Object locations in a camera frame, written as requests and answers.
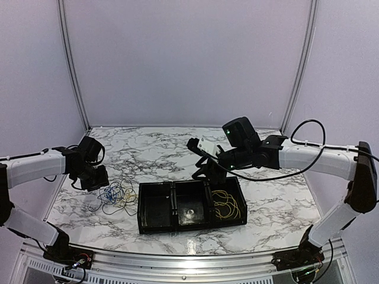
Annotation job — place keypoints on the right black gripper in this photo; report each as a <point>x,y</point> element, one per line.
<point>211,171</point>

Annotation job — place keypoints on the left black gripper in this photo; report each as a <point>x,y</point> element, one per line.
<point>102,181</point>

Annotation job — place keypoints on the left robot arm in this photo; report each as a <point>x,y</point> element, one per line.
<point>82,164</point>

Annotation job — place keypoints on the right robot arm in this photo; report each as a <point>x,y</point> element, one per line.
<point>356,164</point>

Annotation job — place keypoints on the black three-compartment tray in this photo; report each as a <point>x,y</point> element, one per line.
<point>190,205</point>

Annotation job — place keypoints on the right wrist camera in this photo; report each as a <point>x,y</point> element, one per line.
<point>201,146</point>

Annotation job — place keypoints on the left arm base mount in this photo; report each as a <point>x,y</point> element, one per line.
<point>69,256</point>

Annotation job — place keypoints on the aluminium front rail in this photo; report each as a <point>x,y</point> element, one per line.
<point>122,267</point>

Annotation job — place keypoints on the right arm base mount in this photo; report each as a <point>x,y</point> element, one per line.
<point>295,258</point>

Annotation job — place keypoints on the left aluminium corner post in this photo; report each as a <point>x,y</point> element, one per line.
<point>71,64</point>

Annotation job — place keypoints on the aluminium corner post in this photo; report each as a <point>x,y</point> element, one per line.
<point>301,68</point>
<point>71,64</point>

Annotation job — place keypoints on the right aluminium corner post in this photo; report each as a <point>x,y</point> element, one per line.
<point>301,68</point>

